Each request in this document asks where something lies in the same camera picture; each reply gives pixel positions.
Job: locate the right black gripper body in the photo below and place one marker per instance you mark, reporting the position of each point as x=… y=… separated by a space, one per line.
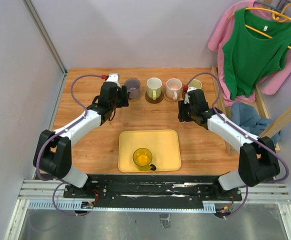
x=186 y=112

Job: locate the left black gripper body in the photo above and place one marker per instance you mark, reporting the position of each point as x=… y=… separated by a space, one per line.
x=121 y=100

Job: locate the purple grey mug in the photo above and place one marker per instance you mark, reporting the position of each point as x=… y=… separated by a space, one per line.
x=133 y=86

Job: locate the small woven rattan coaster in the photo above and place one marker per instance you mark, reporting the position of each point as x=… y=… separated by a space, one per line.
x=172 y=96

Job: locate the cream beige mug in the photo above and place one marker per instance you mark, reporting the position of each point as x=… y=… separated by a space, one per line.
x=195 y=83

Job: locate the pink white mug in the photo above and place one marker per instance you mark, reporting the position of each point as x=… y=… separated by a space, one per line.
x=174 y=84

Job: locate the brown wooden coaster top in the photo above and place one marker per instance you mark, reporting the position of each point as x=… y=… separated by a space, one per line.
x=158 y=100

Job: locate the brown wooden coaster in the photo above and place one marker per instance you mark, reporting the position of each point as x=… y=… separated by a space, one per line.
x=184 y=95
x=158 y=100

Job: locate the white green-handled mug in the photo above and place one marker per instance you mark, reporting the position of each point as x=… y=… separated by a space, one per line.
x=154 y=88

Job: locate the yellow black-handled mug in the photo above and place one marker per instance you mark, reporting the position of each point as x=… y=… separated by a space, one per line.
x=143 y=158

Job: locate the large woven rattan coaster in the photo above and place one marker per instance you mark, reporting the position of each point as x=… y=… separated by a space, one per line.
x=135 y=99

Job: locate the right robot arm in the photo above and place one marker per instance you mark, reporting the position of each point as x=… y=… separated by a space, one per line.
x=258 y=160

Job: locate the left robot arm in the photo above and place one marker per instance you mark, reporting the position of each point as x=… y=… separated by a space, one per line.
x=53 y=153

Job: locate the yellow plastic tray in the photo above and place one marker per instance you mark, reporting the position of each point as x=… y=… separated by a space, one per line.
x=163 y=144

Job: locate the blue crumpled cloth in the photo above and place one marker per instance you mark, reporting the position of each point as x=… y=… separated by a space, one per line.
x=247 y=118

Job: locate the pink t-shirt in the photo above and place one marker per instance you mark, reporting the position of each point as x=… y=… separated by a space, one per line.
x=221 y=35

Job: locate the green tank top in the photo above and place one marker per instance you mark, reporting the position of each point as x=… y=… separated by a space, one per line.
x=256 y=49

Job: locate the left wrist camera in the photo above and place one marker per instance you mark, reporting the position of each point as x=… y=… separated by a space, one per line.
x=112 y=77

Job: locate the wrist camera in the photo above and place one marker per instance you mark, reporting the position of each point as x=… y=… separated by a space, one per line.
x=112 y=77
x=188 y=89

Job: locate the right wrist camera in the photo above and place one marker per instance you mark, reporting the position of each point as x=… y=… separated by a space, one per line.
x=188 y=89

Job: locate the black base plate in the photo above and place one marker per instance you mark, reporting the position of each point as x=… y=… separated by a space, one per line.
x=151 y=191

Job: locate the aluminium corner post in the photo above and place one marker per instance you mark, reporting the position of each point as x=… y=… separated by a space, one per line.
x=44 y=34

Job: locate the aluminium rail frame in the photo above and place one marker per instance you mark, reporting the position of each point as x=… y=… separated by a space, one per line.
x=39 y=194

